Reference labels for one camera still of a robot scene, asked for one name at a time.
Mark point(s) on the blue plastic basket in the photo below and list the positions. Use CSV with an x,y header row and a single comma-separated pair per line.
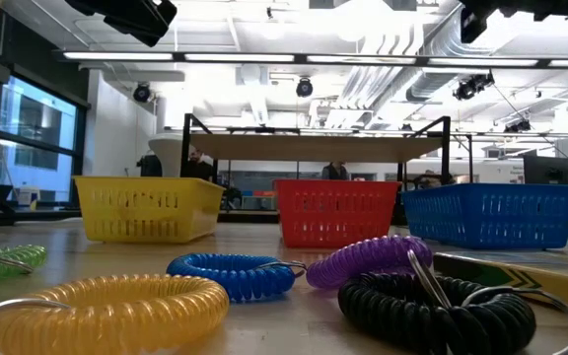
x,y
491,217

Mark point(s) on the red plastic basket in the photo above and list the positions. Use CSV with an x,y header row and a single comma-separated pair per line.
x,y
335,214

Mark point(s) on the yellow plastic basket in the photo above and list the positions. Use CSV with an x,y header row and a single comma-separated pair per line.
x,y
148,209

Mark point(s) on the white mushroom table lamp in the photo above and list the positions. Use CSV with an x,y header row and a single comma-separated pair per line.
x,y
168,153

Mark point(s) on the overhead light bar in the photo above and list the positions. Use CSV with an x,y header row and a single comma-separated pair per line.
x,y
239,57

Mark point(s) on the yellow green crayon box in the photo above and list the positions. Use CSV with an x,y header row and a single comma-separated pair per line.
x,y
560,288

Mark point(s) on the white container blue label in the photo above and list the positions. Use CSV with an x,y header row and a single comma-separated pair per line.
x,y
28,196

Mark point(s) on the black office chair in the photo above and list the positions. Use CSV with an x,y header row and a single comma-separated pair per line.
x,y
150,166

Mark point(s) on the black aluminium rig frame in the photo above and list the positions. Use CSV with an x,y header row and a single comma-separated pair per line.
x,y
247,216

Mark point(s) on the wooden shelf riser black frame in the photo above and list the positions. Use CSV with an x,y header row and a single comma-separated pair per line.
x,y
313,148

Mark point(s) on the silver ventilation duct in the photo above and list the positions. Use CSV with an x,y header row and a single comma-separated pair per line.
x,y
429,86

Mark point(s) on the black ceiling spotlight cluster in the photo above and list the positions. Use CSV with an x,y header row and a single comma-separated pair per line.
x,y
471,86

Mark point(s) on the black computer monitor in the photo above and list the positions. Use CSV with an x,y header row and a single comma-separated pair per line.
x,y
547,170

